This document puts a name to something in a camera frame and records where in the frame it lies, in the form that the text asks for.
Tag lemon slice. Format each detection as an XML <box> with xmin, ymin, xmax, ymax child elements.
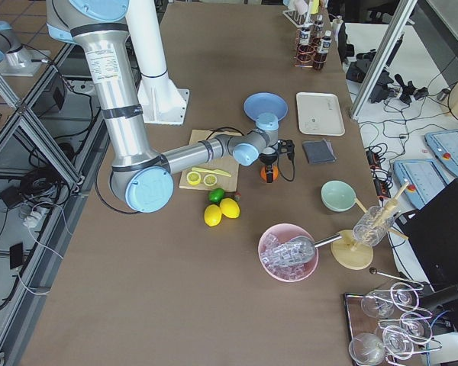
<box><xmin>203</xmin><ymin>173</ymin><xmax>218</xmax><ymax>187</ymax></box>
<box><xmin>186</xmin><ymin>171</ymin><xmax>202</xmax><ymax>185</ymax></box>

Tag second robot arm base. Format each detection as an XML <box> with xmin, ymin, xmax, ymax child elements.
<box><xmin>0</xmin><ymin>21</ymin><xmax>50</xmax><ymax>77</ymax></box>

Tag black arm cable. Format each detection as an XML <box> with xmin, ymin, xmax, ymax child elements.
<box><xmin>274</xmin><ymin>139</ymin><xmax>297</xmax><ymax>182</ymax></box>

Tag green lime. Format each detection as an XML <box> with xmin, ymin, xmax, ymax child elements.
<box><xmin>208</xmin><ymin>188</ymin><xmax>225</xmax><ymax>204</ymax></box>

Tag grey folded cloth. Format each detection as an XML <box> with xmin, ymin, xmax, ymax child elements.
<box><xmin>302</xmin><ymin>139</ymin><xmax>337</xmax><ymax>165</ymax></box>

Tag pink bowl with ice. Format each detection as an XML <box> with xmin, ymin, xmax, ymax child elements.
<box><xmin>258</xmin><ymin>223</ymin><xmax>319</xmax><ymax>282</ymax></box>

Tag mint green bowl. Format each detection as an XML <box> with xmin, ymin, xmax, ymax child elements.
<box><xmin>321</xmin><ymin>180</ymin><xmax>356</xmax><ymax>212</ymax></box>

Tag pink cup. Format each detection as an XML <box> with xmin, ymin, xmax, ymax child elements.
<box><xmin>293</xmin><ymin>0</ymin><xmax>309</xmax><ymax>14</ymax></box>

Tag yellow plastic knife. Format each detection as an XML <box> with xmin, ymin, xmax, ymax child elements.
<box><xmin>191</xmin><ymin>166</ymin><xmax>232</xmax><ymax>178</ymax></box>

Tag wooden cutting board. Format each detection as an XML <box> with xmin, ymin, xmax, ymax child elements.
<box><xmin>178</xmin><ymin>129</ymin><xmax>240</xmax><ymax>192</ymax></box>

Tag blue teach pendant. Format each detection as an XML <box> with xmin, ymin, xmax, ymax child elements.
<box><xmin>393</xmin><ymin>159</ymin><xmax>450</xmax><ymax>209</ymax></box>
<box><xmin>424</xmin><ymin>130</ymin><xmax>458</xmax><ymax>178</ymax></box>

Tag blue round plate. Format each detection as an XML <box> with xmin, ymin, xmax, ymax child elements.
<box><xmin>244</xmin><ymin>92</ymin><xmax>289</xmax><ymax>120</ymax></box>

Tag copper wire bottle rack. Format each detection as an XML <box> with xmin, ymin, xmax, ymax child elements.
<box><xmin>294</xmin><ymin>20</ymin><xmax>332</xmax><ymax>70</ymax></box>

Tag yellow lemon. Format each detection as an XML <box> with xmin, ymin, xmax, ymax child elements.
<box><xmin>219</xmin><ymin>197</ymin><xmax>240</xmax><ymax>219</ymax></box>
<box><xmin>204</xmin><ymin>204</ymin><xmax>222</xmax><ymax>227</ymax></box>

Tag black monitor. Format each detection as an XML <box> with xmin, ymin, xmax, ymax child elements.
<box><xmin>398</xmin><ymin>178</ymin><xmax>458</xmax><ymax>284</ymax></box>

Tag cream rectangular tray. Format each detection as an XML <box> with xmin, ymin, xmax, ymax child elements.
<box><xmin>296</xmin><ymin>91</ymin><xmax>345</xmax><ymax>136</ymax></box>

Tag wire wine glass rack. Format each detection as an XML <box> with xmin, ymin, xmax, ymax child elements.
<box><xmin>343</xmin><ymin>267</ymin><xmax>443</xmax><ymax>365</ymax></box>

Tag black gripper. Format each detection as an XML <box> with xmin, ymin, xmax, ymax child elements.
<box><xmin>260</xmin><ymin>148</ymin><xmax>278</xmax><ymax>183</ymax></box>

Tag tea bottle white cap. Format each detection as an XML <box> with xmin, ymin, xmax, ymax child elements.
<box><xmin>312</xmin><ymin>30</ymin><xmax>332</xmax><ymax>70</ymax></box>

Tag clear glass jar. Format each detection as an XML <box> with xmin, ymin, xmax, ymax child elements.
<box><xmin>353</xmin><ymin>206</ymin><xmax>394</xmax><ymax>247</ymax></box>

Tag orange fruit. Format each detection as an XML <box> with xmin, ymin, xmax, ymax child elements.
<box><xmin>260</xmin><ymin>166</ymin><xmax>279</xmax><ymax>183</ymax></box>

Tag white camera pole base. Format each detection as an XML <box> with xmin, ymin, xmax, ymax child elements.
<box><xmin>125</xmin><ymin>0</ymin><xmax>189</xmax><ymax>126</ymax></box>

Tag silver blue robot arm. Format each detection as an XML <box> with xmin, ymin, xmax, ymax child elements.
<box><xmin>47</xmin><ymin>1</ymin><xmax>288</xmax><ymax>213</ymax></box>

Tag aluminium frame post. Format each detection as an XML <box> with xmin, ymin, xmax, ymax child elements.
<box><xmin>350</xmin><ymin>0</ymin><xmax>417</xmax><ymax>120</ymax></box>

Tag wooden cup tree stand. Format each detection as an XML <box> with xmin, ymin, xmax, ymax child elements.
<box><xmin>331</xmin><ymin>181</ymin><xmax>409</xmax><ymax>270</ymax></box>

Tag metal ice scoop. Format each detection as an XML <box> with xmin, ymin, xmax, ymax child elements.
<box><xmin>285</xmin><ymin>233</ymin><xmax>342</xmax><ymax>265</ymax></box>

